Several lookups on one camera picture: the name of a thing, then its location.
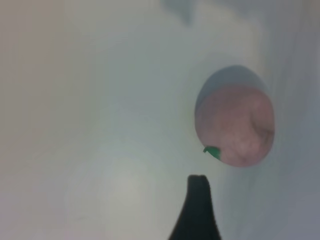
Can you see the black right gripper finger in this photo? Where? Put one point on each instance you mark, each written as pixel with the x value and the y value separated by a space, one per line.
pixel 196 215

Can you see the pink toy peach green leaf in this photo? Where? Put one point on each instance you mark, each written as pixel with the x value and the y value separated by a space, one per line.
pixel 237 125

